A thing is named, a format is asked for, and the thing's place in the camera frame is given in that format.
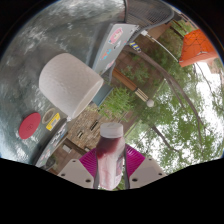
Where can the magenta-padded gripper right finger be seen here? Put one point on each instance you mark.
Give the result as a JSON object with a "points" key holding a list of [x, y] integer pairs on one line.
{"points": [[136, 161]]}

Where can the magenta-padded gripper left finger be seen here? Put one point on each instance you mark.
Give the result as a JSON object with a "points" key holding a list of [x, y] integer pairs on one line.
{"points": [[87, 163]]}

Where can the pink drink bottle white cap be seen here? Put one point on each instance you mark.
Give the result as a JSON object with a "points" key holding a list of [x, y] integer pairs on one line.
{"points": [[110, 160]]}

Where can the yellow square card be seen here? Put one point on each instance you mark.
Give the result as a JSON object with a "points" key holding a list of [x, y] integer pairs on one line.
{"points": [[53, 122]]}

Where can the green plant in blue pot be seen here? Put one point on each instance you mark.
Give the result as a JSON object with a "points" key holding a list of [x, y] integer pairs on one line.
{"points": [[115, 101]]}

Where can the flat round red coaster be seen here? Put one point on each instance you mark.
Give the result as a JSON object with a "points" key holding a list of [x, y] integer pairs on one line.
{"points": [[29, 126]]}

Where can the blue yellow striped cone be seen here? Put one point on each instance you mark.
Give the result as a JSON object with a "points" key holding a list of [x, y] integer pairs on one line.
{"points": [[135, 46]]}

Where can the grey laptop with stickers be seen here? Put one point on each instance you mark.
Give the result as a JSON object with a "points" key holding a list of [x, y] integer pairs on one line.
{"points": [[115, 43]]}

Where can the orange patio umbrella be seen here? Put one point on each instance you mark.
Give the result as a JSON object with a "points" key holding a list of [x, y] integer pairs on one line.
{"points": [[198, 48]]}

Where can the globe lamp post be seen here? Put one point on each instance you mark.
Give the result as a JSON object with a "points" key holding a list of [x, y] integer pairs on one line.
{"points": [[128, 83]]}

